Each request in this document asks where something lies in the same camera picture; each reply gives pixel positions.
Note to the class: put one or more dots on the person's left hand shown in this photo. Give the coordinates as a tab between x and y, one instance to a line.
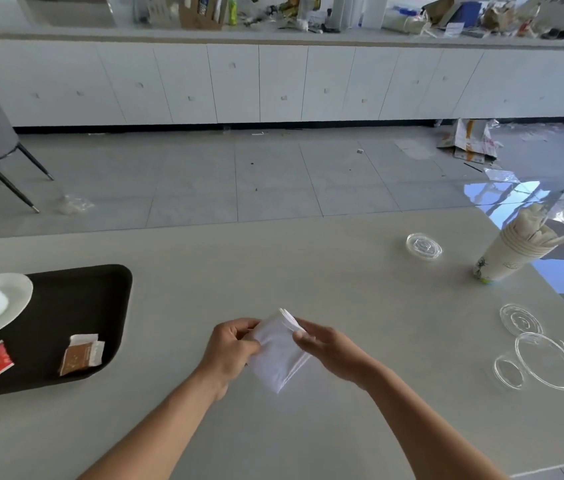
226	347

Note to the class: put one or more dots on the person's right hand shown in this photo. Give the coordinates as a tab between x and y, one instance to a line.
334	350

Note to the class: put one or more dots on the person's left thumb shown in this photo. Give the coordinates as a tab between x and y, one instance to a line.
248	337

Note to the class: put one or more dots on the person's right thumb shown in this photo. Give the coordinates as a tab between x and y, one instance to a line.
304	339

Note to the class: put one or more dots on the white paper napkin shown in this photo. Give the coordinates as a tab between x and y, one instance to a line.
278	354

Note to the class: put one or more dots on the person's left forearm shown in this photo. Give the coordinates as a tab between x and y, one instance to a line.
157	427

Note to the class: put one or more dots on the person's right forearm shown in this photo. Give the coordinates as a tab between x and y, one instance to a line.
426	424

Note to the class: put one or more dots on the clear flat plastic lid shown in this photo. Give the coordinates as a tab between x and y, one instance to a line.
423	245
520	319

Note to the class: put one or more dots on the brown sachet packet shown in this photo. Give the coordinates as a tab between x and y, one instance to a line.
78	355

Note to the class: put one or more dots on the black serving tray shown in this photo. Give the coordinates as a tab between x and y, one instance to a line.
44	328

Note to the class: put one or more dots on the small clear plastic lid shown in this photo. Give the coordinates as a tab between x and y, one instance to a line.
508	371

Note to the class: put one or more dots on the crumpled clear plastic wrapper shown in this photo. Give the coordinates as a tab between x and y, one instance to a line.
72	204

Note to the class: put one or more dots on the stack of paper cups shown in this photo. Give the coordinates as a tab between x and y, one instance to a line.
509	257

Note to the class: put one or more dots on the clear dome plastic lid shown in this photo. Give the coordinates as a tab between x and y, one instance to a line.
545	360

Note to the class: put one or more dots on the white cabinet row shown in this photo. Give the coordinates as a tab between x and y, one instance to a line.
282	82

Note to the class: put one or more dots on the torn paper bag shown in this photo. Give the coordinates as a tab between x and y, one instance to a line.
470	140

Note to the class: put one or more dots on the clutter of countertop items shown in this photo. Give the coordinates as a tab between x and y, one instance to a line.
342	13

